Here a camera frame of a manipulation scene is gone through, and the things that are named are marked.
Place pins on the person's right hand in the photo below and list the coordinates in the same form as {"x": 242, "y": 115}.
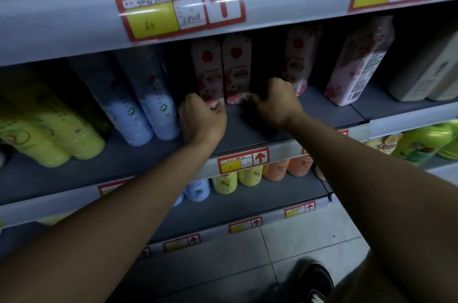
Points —
{"x": 281, "y": 102}

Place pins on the person's right leg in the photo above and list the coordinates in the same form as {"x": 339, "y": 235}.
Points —
{"x": 365, "y": 285}

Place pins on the person's right forearm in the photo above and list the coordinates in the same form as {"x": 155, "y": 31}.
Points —
{"x": 386, "y": 206}

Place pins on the person's right shoe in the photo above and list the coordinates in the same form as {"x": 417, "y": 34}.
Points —
{"x": 315, "y": 283}

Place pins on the light blue shampoo bottle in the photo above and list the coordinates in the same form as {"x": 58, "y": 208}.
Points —
{"x": 157, "y": 106}
{"x": 121, "y": 117}

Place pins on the yellow shampoo bottle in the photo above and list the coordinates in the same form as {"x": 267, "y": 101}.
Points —
{"x": 32, "y": 145}
{"x": 98, "y": 120}
{"x": 68, "y": 131}

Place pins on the small light blue bottle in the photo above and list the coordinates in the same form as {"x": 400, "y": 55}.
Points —
{"x": 179, "y": 199}
{"x": 198, "y": 191}

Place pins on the small orange bottle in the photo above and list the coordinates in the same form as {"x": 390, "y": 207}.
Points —
{"x": 275, "y": 171}
{"x": 300, "y": 167}

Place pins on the white shampoo bottle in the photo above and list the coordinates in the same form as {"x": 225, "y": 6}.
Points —
{"x": 2, "y": 159}

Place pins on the person's left hand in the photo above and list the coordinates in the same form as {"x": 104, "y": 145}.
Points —
{"x": 202, "y": 124}

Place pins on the grey metal shelf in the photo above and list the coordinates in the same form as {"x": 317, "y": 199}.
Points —
{"x": 71, "y": 20}

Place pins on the person's left forearm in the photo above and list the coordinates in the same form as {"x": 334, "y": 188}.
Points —
{"x": 89, "y": 238}

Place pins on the small yellow bottle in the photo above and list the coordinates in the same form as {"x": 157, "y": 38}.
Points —
{"x": 53, "y": 218}
{"x": 250, "y": 177}
{"x": 224, "y": 184}

